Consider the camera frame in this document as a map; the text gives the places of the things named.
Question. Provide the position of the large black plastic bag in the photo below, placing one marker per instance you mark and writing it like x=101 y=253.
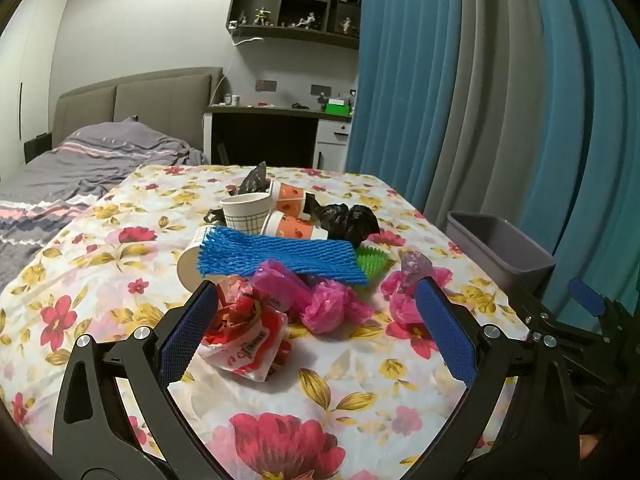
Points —
x=345 y=225

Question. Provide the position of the grey crumpled plastic bag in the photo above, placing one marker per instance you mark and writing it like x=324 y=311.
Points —
x=255 y=180

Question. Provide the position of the plain white paper cup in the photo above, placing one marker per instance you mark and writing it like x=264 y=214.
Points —
x=187 y=267

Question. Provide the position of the small black desk item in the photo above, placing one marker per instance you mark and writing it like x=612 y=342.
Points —
x=300 y=105

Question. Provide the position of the small white cup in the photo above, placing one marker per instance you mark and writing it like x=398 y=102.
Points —
x=234 y=100

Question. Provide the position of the pink plastic bag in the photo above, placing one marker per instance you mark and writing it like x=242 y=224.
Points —
x=330 y=307
x=402 y=307
x=280 y=285

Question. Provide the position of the green box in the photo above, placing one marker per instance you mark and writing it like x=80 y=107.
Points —
x=336 y=108

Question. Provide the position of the blue foam net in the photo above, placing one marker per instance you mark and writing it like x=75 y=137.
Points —
x=280 y=255

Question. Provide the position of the clear purple plastic wrapper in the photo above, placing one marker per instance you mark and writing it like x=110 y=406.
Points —
x=415 y=270

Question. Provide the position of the dark desk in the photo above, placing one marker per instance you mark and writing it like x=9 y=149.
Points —
x=260 y=135

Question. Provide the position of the orange paper cup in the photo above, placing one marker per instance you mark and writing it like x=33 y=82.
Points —
x=290 y=200
x=295 y=227

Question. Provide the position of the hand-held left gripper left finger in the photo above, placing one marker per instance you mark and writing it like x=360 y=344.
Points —
x=187 y=330

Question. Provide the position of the white drawer cabinet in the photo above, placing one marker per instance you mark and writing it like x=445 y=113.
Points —
x=332 y=150

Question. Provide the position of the grey plastic bin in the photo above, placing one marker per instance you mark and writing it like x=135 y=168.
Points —
x=500 y=250

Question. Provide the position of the blue and grey curtain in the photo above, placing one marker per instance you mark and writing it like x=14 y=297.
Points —
x=400 y=85

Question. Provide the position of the red and white plastic bag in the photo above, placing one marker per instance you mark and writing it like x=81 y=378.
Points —
x=245 y=340

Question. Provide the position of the grey striped blanket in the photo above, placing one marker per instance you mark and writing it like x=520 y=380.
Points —
x=75 y=170

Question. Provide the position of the grey padded headboard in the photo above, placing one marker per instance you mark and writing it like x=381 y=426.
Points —
x=150 y=95

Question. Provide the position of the black bedside stand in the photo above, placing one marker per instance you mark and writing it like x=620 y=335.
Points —
x=37 y=150

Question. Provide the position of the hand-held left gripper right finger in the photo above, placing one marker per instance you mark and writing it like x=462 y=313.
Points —
x=445 y=330

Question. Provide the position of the white grid paper cup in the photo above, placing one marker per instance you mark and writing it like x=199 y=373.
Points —
x=245 y=215

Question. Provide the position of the group of shelf figurines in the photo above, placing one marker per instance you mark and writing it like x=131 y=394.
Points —
x=260 y=15

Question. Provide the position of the green foam net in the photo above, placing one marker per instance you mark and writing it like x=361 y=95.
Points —
x=372 y=262

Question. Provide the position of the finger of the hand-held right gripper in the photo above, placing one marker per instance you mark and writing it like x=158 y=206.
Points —
x=537 y=325
x=585 y=297

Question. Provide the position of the small black plastic bag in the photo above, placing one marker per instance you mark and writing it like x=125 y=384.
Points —
x=214 y=216

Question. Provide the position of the white wardrobe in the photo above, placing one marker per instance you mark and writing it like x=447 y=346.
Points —
x=35 y=85

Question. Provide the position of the dark wall socket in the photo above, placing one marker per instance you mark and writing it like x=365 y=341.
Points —
x=320 y=89

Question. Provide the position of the floral tablecloth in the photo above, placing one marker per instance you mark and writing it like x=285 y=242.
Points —
x=320 y=385

